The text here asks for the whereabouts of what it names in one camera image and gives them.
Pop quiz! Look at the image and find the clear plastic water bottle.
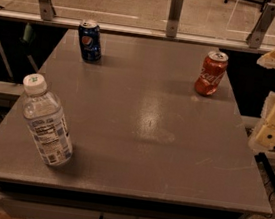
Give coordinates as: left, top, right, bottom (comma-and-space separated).
22, 73, 73, 167

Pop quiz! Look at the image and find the black stand leg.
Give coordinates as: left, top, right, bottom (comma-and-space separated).
248, 150, 275, 211

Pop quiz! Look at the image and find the red coke can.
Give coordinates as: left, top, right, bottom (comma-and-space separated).
194, 51, 228, 96

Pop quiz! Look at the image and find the blue pepsi can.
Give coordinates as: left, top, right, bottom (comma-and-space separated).
78, 20, 102, 63

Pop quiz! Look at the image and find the middle metal bracket post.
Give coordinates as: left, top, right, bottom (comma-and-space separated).
166, 0, 184, 38

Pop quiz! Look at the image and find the metal rail bar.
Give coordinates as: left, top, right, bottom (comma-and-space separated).
0, 9, 275, 54

